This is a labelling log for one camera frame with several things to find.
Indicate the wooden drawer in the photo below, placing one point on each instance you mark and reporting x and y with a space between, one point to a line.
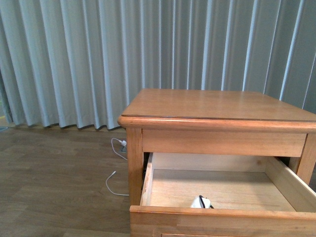
252 197

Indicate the white charger with black cable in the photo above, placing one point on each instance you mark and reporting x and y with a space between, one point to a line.
201 202

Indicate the grey floor socket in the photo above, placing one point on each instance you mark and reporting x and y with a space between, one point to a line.
123 149

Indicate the wooden nightstand cabinet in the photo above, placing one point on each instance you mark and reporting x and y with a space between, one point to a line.
230 123

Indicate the light grey pleated curtain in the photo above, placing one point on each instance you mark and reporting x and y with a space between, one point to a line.
81 62

